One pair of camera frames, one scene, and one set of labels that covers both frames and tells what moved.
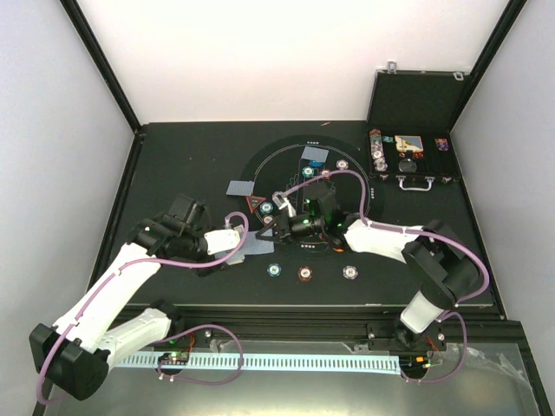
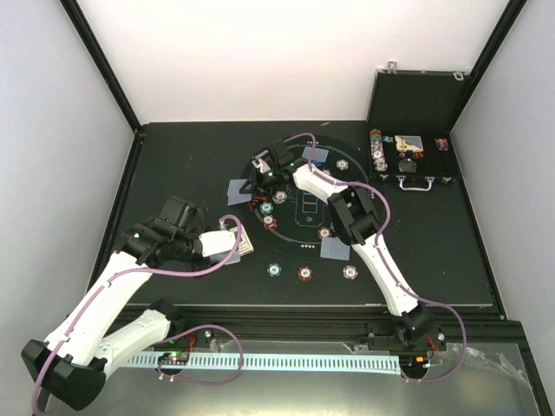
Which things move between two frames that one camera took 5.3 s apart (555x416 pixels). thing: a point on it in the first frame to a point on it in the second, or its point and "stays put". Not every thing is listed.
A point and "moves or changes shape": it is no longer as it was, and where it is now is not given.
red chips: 268,219 stays put
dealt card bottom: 251,245 to 332,248
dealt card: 240,187 moves or changes shape
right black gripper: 274,224 to 245,185
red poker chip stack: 304,273 stays put
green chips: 266,207 stays put
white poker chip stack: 350,272 stays put
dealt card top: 314,153 stays put
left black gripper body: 189,244 stays put
